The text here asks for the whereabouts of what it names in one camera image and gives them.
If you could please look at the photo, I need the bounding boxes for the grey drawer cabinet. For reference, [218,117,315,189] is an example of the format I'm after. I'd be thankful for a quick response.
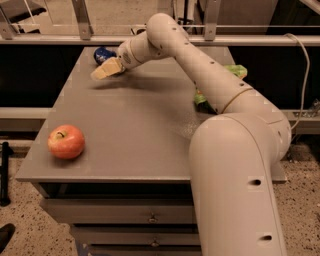
[15,46,288,256]

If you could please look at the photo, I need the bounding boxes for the red apple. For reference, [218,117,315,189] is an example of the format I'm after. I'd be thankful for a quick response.
[47,125,85,159]

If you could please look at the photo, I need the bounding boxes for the grey metal railing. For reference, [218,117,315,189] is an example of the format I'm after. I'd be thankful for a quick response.
[0,0,320,47]

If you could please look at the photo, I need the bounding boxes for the drawer metal knob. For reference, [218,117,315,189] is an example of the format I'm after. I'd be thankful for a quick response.
[148,214,158,224]
[150,238,160,248]

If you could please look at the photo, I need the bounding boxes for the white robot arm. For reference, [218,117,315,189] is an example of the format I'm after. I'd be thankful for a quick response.
[92,13,291,256]

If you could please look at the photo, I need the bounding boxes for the green snack bag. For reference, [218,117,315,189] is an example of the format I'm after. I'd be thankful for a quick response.
[191,63,251,113]

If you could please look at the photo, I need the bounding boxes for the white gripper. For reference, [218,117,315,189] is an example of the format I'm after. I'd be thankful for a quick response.
[91,39,144,80]

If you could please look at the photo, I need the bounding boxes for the top drawer metal knob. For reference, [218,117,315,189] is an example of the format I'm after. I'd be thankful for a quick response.
[148,214,158,224]

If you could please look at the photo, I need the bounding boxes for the black pole stand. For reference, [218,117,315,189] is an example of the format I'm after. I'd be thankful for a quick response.
[0,142,13,207]

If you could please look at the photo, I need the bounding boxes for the blue pepsi can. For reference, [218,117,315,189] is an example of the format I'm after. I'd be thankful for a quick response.
[93,47,117,65]

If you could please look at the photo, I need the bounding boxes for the white cable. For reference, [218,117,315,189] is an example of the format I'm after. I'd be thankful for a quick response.
[283,32,311,131]

